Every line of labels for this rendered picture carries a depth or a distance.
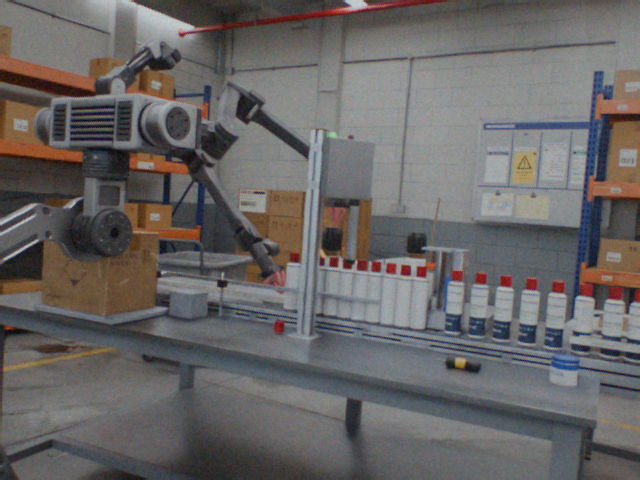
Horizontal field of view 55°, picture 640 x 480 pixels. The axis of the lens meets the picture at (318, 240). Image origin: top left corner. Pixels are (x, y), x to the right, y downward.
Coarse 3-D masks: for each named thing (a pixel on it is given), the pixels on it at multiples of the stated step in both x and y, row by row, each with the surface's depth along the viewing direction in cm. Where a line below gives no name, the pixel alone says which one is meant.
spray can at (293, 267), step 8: (296, 256) 218; (288, 264) 218; (296, 264) 218; (288, 272) 218; (296, 272) 218; (288, 280) 218; (296, 280) 218; (296, 288) 218; (288, 296) 218; (296, 296) 218; (288, 304) 218; (296, 304) 219
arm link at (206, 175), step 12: (204, 156) 238; (204, 168) 237; (204, 180) 237; (216, 180) 237; (216, 192) 233; (216, 204) 233; (228, 204) 230; (228, 216) 229; (240, 216) 229; (240, 228) 227; (240, 240) 225
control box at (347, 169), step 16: (336, 144) 194; (352, 144) 197; (368, 144) 200; (336, 160) 194; (352, 160) 197; (368, 160) 200; (336, 176) 195; (352, 176) 198; (368, 176) 201; (320, 192) 197; (336, 192) 195; (352, 192) 198; (368, 192) 201
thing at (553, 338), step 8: (552, 288) 182; (560, 288) 180; (552, 296) 180; (560, 296) 179; (552, 304) 180; (560, 304) 179; (552, 312) 180; (560, 312) 180; (552, 320) 180; (560, 320) 180; (552, 328) 180; (560, 328) 180; (544, 336) 183; (552, 336) 180; (560, 336) 180; (544, 344) 182; (552, 344) 180; (560, 344) 180
